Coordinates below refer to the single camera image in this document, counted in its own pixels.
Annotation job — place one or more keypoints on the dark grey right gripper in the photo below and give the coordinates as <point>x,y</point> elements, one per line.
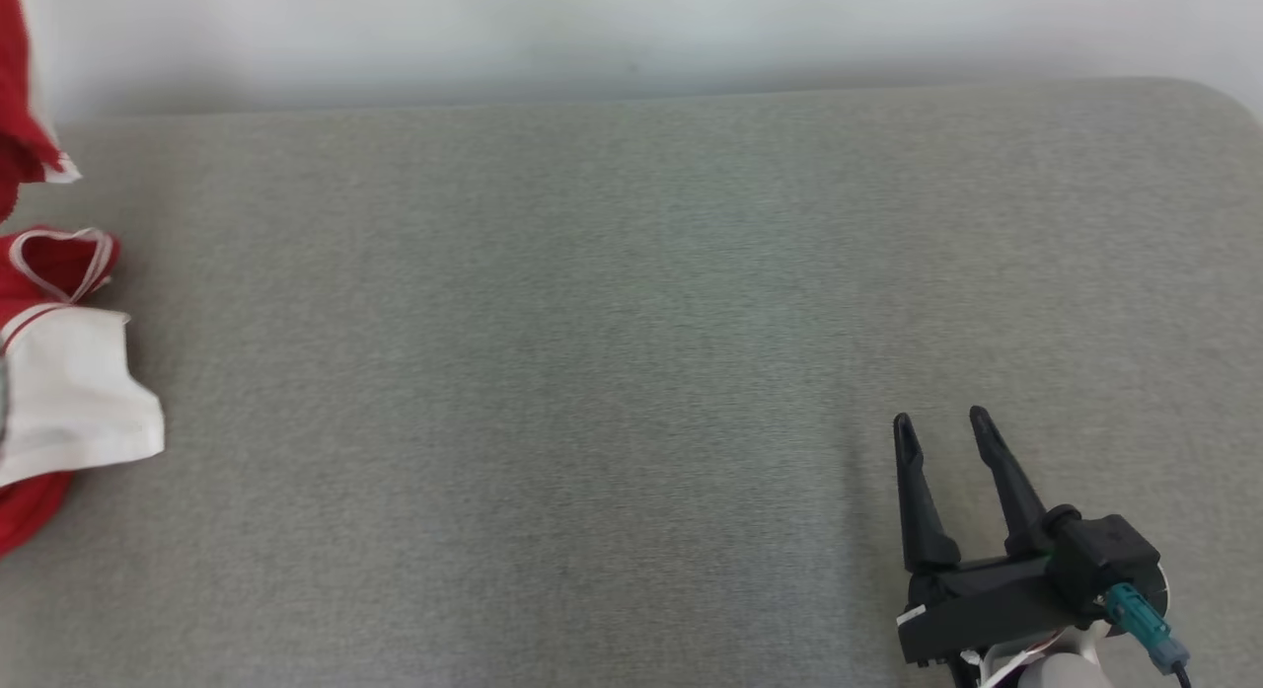
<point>987,604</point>

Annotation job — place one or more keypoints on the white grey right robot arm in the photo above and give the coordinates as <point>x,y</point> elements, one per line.
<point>1061,673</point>

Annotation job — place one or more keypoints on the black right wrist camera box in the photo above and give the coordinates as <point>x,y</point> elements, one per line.
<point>1105,555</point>

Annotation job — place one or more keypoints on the red Bulls 23 shorts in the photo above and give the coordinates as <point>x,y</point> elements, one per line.
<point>15,96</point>

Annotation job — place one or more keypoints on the red jersey with white sleeves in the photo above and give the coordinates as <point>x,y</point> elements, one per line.
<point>69,392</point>

